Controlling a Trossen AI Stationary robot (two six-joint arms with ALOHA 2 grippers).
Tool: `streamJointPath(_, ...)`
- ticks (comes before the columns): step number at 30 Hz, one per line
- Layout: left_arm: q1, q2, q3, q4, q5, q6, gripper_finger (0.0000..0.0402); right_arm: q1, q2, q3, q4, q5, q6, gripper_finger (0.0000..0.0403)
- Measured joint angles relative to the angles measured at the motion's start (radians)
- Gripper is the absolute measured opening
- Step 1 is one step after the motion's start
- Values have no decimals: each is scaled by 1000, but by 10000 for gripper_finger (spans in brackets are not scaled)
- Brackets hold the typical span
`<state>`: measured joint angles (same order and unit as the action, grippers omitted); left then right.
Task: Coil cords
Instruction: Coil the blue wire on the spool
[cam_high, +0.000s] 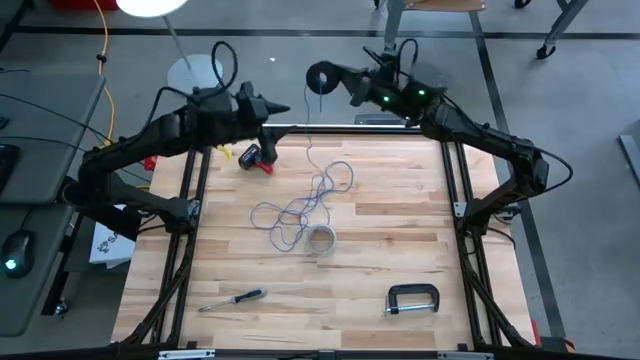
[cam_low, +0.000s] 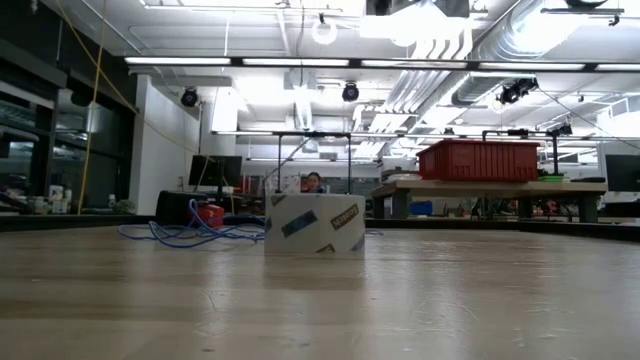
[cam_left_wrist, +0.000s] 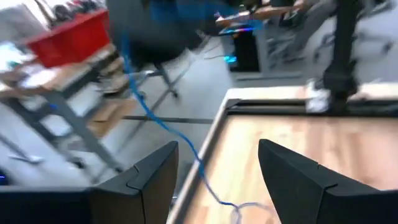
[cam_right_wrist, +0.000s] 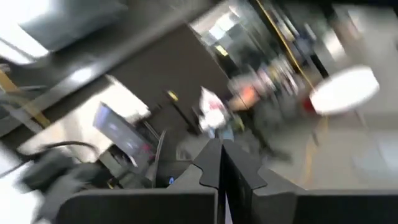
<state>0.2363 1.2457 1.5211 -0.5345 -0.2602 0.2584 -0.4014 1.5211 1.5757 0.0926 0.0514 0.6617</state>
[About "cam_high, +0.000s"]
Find wooden table grey legs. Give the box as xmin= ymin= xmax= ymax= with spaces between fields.
xmin=372 ymin=0 xmax=591 ymax=61

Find black keyboard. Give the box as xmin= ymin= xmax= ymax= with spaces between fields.
xmin=0 ymin=143 xmax=21 ymax=195

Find black handled screwdriver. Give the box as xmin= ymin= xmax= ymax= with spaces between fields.
xmin=197 ymin=287 xmax=269 ymax=315

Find silver mounting plate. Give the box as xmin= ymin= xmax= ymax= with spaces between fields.
xmin=158 ymin=349 xmax=216 ymax=360
xmin=438 ymin=351 xmax=494 ymax=360

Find black cord spool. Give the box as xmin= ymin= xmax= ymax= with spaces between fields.
xmin=305 ymin=59 xmax=346 ymax=96

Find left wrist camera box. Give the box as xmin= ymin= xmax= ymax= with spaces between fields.
xmin=235 ymin=82 xmax=270 ymax=124

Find black computer mouse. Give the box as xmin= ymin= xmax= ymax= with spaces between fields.
xmin=0 ymin=228 xmax=37 ymax=280

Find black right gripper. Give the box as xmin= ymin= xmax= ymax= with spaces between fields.
xmin=337 ymin=67 xmax=404 ymax=109

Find black C-clamp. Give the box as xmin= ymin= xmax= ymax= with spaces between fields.
xmin=383 ymin=282 xmax=442 ymax=317

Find black aluminium frame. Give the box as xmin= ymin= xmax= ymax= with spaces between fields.
xmin=110 ymin=122 xmax=541 ymax=360

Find black camera cable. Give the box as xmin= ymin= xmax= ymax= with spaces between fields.
xmin=396 ymin=38 xmax=420 ymax=69

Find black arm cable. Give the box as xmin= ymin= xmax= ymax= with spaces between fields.
xmin=542 ymin=147 xmax=575 ymax=194

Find white printed box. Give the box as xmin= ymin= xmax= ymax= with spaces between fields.
xmin=88 ymin=219 xmax=137 ymax=270

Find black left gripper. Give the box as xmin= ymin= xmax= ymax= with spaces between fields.
xmin=227 ymin=79 xmax=297 ymax=166

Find white floor lamp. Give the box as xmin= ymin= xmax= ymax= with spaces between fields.
xmin=115 ymin=0 xmax=225 ymax=99

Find red box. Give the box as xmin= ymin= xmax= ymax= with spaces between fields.
xmin=48 ymin=0 xmax=119 ymax=11

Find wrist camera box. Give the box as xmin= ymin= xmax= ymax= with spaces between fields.
xmin=368 ymin=46 xmax=397 ymax=76
xmin=235 ymin=82 xmax=270 ymax=124

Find blue cord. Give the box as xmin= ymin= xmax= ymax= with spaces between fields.
xmin=248 ymin=79 xmax=355 ymax=254

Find yellow cable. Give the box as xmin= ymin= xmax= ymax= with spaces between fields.
xmin=92 ymin=0 xmax=119 ymax=151

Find clear tape roll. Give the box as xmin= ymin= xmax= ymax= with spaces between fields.
xmin=306 ymin=223 xmax=339 ymax=257

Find red black battery pack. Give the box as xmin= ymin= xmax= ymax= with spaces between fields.
xmin=237 ymin=142 xmax=275 ymax=176

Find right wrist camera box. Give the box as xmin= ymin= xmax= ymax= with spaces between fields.
xmin=368 ymin=46 xmax=397 ymax=76

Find grey desk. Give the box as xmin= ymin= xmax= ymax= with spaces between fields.
xmin=0 ymin=73 xmax=107 ymax=207
xmin=0 ymin=202 xmax=76 ymax=337

